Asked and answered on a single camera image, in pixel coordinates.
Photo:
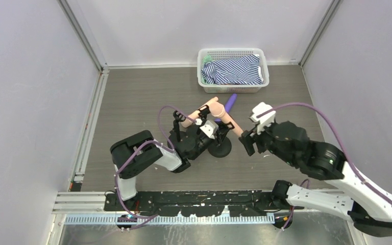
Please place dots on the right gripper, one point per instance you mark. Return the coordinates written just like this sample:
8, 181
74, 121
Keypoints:
255, 142

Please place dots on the black stand front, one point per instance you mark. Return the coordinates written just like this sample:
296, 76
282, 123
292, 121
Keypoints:
220, 151

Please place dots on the white plastic basket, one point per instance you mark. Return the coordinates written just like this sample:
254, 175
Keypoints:
225, 53

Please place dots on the black stand left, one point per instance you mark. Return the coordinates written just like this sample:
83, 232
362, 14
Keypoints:
176, 135

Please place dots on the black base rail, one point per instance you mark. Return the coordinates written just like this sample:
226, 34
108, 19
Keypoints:
194, 207

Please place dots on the black stand middle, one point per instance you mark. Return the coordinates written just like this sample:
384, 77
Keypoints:
203, 112

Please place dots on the black stand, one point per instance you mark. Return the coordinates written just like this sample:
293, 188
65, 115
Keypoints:
203, 112
176, 135
220, 151

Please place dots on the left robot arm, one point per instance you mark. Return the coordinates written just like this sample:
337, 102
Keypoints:
134, 154

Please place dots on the peach microphone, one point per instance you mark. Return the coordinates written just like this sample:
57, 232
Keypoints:
218, 110
190, 119

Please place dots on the purple microphone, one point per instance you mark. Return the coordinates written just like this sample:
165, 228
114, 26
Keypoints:
228, 106

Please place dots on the green cloth item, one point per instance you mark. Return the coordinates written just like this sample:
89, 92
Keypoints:
206, 59

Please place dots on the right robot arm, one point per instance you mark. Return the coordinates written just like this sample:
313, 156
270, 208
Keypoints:
322, 161

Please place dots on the blue striped cloth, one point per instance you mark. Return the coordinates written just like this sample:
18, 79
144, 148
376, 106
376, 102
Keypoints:
243, 70

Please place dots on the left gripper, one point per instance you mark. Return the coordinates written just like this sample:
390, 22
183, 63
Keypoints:
200, 122

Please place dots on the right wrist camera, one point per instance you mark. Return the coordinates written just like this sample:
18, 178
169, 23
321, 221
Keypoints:
262, 116

